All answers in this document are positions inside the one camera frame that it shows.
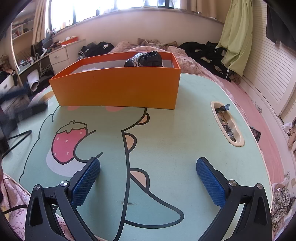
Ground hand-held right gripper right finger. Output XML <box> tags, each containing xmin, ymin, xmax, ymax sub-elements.
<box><xmin>196</xmin><ymin>157</ymin><xmax>272</xmax><ymax>241</ymax></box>

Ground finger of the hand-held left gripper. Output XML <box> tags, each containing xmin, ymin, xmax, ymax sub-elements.
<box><xmin>0</xmin><ymin>85</ymin><xmax>31</xmax><ymax>100</ymax></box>
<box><xmin>16</xmin><ymin>103</ymin><xmax>48</xmax><ymax>121</ymax></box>

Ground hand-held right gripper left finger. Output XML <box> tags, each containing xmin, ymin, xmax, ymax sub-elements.
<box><xmin>25</xmin><ymin>158</ymin><xmax>101</xmax><ymax>241</ymax></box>

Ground orange cardboard box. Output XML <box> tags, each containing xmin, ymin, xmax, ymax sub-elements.
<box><xmin>49</xmin><ymin>52</ymin><xmax>181</xmax><ymax>110</ymax></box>

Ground black lace trimmed cloth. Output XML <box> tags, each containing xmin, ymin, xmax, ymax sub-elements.
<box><xmin>124</xmin><ymin>51</ymin><xmax>165</xmax><ymax>68</ymax></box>

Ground green cartoon print desktop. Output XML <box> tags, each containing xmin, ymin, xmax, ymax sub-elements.
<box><xmin>1</xmin><ymin>72</ymin><xmax>271</xmax><ymax>241</ymax></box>

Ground white rolled mat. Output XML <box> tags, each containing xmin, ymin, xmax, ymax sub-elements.
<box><xmin>26</xmin><ymin>70</ymin><xmax>41</xmax><ymax>91</ymax></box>

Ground white drawer cabinet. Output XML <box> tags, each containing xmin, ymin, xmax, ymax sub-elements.
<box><xmin>47</xmin><ymin>38</ymin><xmax>86</xmax><ymax>72</ymax></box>

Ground dark phone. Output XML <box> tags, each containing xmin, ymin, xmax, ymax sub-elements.
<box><xmin>250</xmin><ymin>126</ymin><xmax>262</xmax><ymax>143</ymax></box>

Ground crumpled foil wrappers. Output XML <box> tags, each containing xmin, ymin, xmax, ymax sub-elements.
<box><xmin>215</xmin><ymin>104</ymin><xmax>237</xmax><ymax>143</ymax></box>

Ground black floral print cloth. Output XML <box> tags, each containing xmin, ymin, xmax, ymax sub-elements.
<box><xmin>270</xmin><ymin>171</ymin><xmax>296</xmax><ymax>239</ymax></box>

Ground orange storage bin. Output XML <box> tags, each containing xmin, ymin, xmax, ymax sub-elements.
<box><xmin>60</xmin><ymin>36</ymin><xmax>77</xmax><ymax>46</ymax></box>

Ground beige window curtain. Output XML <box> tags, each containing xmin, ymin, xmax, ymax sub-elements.
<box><xmin>180</xmin><ymin>0</ymin><xmax>232</xmax><ymax>24</ymax></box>
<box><xmin>31</xmin><ymin>0</ymin><xmax>48</xmax><ymax>44</ymax></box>

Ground pink bed sheet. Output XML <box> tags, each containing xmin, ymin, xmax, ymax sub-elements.
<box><xmin>217</xmin><ymin>76</ymin><xmax>292</xmax><ymax>186</ymax></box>

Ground black striped clothes pile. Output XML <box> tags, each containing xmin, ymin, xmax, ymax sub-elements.
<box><xmin>78</xmin><ymin>42</ymin><xmax>115</xmax><ymax>62</ymax></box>

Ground beige crumpled cloth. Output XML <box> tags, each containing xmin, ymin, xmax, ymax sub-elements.
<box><xmin>282</xmin><ymin>120</ymin><xmax>296</xmax><ymax>149</ymax></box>

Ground window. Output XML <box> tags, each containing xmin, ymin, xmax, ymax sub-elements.
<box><xmin>46</xmin><ymin>0</ymin><xmax>185</xmax><ymax>26</ymax></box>

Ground pink crumpled quilt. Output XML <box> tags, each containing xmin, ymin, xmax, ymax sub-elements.
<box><xmin>107</xmin><ymin>38</ymin><xmax>220</xmax><ymax>79</ymax></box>

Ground light green hanging curtain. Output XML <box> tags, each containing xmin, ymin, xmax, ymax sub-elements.
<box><xmin>218</xmin><ymin>0</ymin><xmax>253</xmax><ymax>78</ymax></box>

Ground dark hanging garment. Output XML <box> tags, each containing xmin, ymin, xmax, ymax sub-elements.
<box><xmin>265</xmin><ymin>5</ymin><xmax>296</xmax><ymax>47</ymax></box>

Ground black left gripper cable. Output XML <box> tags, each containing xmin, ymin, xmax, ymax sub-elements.
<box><xmin>5</xmin><ymin>130</ymin><xmax>32</xmax><ymax>151</ymax></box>

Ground white wall shelf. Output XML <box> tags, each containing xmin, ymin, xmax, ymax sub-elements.
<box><xmin>10</xmin><ymin>19</ymin><xmax>35</xmax><ymax>70</ymax></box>

